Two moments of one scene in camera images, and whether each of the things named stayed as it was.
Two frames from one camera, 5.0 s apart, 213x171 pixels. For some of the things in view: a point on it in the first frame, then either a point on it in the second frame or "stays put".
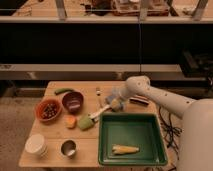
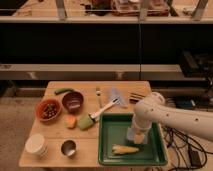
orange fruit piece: (70, 121) stays put
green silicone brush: (87, 122) stays put
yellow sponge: (115, 104) -> (139, 138)
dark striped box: (140, 100) stays put
